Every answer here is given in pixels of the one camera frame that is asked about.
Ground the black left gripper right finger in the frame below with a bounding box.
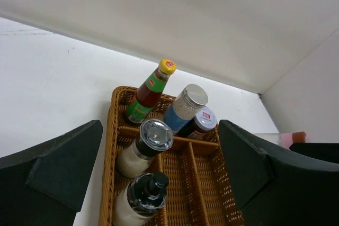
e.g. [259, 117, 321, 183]
[219, 120, 338, 225]

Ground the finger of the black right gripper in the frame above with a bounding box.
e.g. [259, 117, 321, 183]
[290, 143, 339, 164]

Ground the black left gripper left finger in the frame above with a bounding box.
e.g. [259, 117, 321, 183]
[1, 120, 103, 225]

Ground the pink cap spice shaker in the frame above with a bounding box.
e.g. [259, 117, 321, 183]
[254, 131, 308, 149]

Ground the clear jar grey lid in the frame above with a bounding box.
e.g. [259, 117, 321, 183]
[117, 119, 174, 178]

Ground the brown spice jar red label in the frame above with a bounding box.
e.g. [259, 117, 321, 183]
[176, 106, 217, 140]

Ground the white bottle black cap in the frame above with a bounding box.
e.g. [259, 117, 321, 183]
[112, 172, 169, 225]

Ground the white bead jar silver lid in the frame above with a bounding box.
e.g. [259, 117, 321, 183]
[163, 84, 208, 135]

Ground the red sauce bottle yellow cap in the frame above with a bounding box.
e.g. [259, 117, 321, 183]
[126, 59, 176, 124]

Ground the brown wicker divided tray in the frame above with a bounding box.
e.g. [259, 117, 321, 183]
[99, 86, 245, 225]

